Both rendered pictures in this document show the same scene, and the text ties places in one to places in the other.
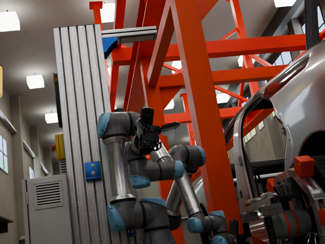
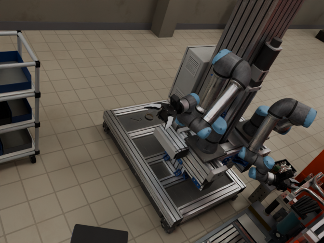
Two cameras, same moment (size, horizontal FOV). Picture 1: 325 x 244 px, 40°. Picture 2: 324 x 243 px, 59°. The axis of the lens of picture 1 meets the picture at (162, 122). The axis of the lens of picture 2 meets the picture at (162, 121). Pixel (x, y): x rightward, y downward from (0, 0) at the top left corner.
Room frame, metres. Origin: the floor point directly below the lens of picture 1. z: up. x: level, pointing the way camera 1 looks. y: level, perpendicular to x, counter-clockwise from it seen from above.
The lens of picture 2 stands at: (0.83, -0.82, 2.09)
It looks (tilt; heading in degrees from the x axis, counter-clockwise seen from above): 40 degrees down; 51
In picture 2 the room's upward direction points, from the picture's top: 22 degrees clockwise
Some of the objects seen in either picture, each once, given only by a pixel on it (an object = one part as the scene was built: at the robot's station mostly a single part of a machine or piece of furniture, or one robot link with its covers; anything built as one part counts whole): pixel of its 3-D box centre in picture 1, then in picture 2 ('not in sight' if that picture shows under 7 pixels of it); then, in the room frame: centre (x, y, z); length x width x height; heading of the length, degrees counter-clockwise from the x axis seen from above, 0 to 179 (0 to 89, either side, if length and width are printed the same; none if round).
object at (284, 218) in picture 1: (287, 224); (310, 215); (2.39, -0.55, 0.85); 0.21 x 0.14 x 0.14; 101
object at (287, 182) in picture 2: (237, 242); (279, 182); (2.41, -0.28, 0.80); 0.12 x 0.08 x 0.09; 146
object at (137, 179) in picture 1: (143, 173); (185, 116); (1.73, 0.11, 1.12); 0.11 x 0.08 x 0.11; 112
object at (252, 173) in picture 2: (221, 242); (258, 174); (2.27, -0.19, 0.81); 0.11 x 0.08 x 0.09; 146
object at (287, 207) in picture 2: (272, 209); (286, 201); (2.20, -0.45, 0.93); 0.09 x 0.05 x 0.05; 101
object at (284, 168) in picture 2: not in sight; (280, 170); (2.87, -0.07, 0.51); 0.20 x 0.14 x 0.13; 1
